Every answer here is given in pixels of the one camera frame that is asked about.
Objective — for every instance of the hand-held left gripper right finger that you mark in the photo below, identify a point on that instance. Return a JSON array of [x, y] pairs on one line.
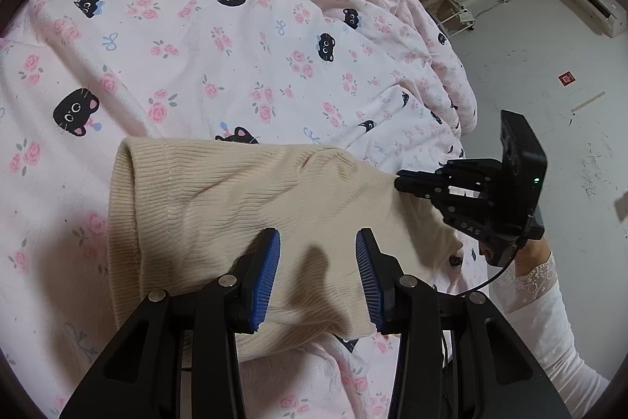
[[370, 281]]

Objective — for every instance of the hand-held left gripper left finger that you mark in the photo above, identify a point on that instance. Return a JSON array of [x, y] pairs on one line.
[[262, 281]]

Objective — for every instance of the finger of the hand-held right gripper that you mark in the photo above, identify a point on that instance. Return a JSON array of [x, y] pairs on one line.
[[441, 199], [427, 177]]

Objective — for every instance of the beige ribbed knit top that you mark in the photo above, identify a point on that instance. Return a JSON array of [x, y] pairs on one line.
[[221, 203]]

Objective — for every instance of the person's right forearm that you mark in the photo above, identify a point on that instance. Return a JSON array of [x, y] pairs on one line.
[[549, 326]]

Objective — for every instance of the pink cat-print duvet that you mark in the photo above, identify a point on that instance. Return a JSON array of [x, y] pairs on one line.
[[171, 56]]

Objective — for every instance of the pale wall tape strip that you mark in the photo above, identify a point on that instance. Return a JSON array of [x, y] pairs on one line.
[[588, 101]]

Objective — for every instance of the red wall sticker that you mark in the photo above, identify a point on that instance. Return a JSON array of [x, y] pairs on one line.
[[566, 78]]

